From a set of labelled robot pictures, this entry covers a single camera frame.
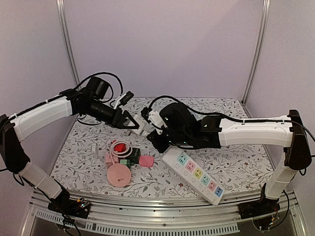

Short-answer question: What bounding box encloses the white plug block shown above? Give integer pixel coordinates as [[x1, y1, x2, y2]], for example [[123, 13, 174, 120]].
[[129, 114, 150, 137]]

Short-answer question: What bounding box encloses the red cube socket adapter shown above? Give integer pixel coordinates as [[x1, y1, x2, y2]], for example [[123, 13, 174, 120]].
[[114, 143, 126, 153]]

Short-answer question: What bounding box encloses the white cable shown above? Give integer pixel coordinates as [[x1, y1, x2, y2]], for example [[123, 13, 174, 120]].
[[108, 140, 134, 168]]

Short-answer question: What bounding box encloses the light pink cube socket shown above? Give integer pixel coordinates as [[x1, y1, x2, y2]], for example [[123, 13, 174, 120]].
[[104, 152, 113, 168]]

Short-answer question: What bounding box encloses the dark green cube socket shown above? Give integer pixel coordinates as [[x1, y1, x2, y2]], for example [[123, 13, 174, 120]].
[[128, 148, 141, 164]]

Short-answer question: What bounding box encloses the white colourful power strip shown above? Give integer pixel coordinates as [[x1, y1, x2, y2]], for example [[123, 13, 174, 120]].
[[162, 147, 225, 206]]

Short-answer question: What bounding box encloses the green beige socket adapter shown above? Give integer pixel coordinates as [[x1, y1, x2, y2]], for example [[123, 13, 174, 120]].
[[120, 159, 131, 169]]

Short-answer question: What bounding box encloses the pink plug adapter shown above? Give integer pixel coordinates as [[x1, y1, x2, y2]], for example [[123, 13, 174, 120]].
[[138, 155, 154, 168]]

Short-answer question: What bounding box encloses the pink round cable reel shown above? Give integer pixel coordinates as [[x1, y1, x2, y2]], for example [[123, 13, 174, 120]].
[[107, 163, 131, 188]]

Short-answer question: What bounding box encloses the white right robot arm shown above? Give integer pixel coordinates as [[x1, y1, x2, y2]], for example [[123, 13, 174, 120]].
[[141, 102, 312, 214]]

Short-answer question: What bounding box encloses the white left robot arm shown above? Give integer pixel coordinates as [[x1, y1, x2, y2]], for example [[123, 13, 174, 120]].
[[0, 72, 139, 213]]

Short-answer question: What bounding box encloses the floral table cloth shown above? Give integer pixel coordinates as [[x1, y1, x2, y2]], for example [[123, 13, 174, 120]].
[[48, 97, 275, 199]]

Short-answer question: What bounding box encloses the aluminium front rail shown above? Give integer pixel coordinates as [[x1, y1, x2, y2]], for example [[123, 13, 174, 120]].
[[21, 191, 308, 236]]

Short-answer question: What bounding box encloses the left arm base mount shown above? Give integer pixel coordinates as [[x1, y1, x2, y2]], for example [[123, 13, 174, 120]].
[[48, 182, 91, 219]]

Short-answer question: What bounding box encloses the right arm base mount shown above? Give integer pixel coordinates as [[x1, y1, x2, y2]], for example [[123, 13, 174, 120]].
[[237, 183, 280, 219]]

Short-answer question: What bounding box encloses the left aluminium corner post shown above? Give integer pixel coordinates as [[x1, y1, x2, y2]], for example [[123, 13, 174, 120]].
[[56, 0, 80, 86]]

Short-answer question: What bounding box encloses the aluminium corner post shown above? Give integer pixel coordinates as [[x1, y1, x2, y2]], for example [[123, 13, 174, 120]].
[[241, 0, 271, 106], [56, 0, 80, 86]]

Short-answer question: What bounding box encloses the right aluminium corner post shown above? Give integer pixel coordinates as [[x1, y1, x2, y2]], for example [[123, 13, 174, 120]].
[[241, 0, 271, 106]]

